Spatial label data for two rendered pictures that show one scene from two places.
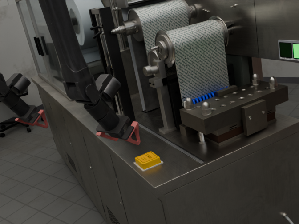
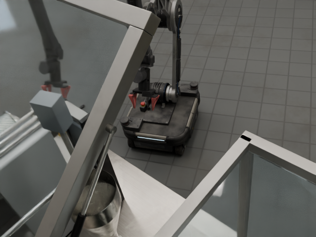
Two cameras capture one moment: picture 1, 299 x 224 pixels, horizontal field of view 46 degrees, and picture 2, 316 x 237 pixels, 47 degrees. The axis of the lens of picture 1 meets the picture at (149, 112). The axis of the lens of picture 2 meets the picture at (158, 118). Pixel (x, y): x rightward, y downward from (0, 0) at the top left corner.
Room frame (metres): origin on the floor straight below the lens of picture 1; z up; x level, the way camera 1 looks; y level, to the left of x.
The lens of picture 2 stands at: (2.65, 0.10, 2.28)
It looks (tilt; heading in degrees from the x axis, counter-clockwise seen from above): 45 degrees down; 162
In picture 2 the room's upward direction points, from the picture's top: 11 degrees counter-clockwise
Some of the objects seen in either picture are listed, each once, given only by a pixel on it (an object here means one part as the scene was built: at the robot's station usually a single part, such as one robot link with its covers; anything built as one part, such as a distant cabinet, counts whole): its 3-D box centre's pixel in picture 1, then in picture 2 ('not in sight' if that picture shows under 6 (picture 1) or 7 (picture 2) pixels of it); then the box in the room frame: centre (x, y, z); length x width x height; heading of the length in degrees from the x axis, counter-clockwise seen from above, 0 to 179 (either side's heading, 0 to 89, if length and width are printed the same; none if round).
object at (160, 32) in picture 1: (164, 49); not in sight; (1.37, -0.11, 1.25); 0.15 x 0.01 x 0.15; 23
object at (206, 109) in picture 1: (206, 107); not in sight; (1.16, -0.20, 1.05); 0.04 x 0.04 x 0.04
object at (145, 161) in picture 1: (147, 160); not in sight; (1.13, 0.04, 0.91); 0.07 x 0.07 x 0.02; 23
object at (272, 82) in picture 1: (272, 82); not in sight; (1.29, -0.49, 1.05); 0.04 x 0.04 x 0.04
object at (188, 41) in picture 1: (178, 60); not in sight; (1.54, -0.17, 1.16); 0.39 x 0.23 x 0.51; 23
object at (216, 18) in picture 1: (216, 34); not in sight; (1.47, -0.34, 1.25); 0.15 x 0.01 x 0.15; 23
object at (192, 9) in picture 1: (188, 12); not in sight; (1.71, -0.28, 1.34); 0.07 x 0.07 x 0.07; 23
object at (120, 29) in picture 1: (117, 30); not in sight; (1.57, 0.07, 1.34); 0.06 x 0.03 x 0.03; 113
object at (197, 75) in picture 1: (204, 76); not in sight; (1.36, -0.24, 1.11); 0.23 x 0.01 x 0.18; 113
